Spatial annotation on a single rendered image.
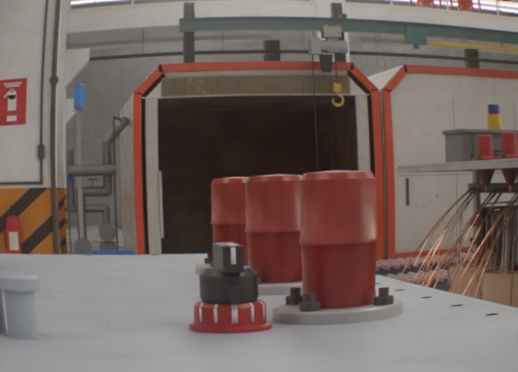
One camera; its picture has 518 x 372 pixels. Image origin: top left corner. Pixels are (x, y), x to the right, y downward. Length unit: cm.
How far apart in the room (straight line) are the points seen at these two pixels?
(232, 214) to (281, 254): 33
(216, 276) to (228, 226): 70
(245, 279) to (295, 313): 7
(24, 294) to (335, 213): 31
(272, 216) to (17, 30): 1043
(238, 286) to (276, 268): 39
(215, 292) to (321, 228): 12
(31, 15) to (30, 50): 39
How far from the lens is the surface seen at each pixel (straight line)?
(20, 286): 95
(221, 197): 174
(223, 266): 102
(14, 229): 1151
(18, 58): 1174
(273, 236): 141
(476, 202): 459
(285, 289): 139
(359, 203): 109
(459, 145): 426
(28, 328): 96
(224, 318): 103
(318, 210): 109
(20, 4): 1182
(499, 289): 399
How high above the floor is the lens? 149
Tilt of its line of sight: level
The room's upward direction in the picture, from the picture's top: 2 degrees counter-clockwise
